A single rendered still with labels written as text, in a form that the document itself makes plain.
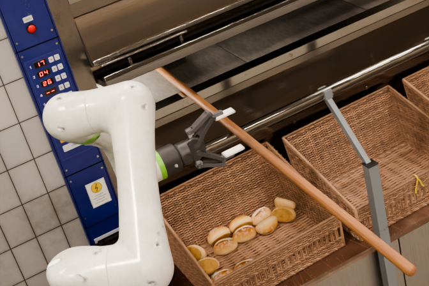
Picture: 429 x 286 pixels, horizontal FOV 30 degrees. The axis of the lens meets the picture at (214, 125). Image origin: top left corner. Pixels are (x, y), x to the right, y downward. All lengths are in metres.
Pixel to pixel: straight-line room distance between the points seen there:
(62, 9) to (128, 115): 0.91
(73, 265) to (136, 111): 0.39
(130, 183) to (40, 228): 1.19
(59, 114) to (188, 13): 1.05
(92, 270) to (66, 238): 1.25
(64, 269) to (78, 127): 0.35
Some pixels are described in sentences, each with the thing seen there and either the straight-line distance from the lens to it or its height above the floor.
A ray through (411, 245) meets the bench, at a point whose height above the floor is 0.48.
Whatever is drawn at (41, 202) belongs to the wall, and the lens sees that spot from 3.00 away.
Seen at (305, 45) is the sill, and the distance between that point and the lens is 3.22.
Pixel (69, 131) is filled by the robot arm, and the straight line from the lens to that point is 2.00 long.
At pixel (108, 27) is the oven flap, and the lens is 2.84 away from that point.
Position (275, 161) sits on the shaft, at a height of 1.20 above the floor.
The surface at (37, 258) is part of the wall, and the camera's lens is 3.11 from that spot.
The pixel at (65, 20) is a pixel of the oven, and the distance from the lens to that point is 2.78.
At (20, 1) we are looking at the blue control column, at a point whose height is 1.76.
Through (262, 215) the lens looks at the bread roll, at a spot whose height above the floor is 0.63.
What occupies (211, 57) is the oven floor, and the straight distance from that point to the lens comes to 3.30.
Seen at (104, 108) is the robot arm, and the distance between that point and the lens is 1.96.
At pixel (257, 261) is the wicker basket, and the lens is 2.87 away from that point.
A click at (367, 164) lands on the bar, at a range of 2.82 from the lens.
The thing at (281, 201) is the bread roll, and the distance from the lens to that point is 3.25.
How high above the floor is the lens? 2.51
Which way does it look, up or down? 29 degrees down
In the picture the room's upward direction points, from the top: 15 degrees counter-clockwise
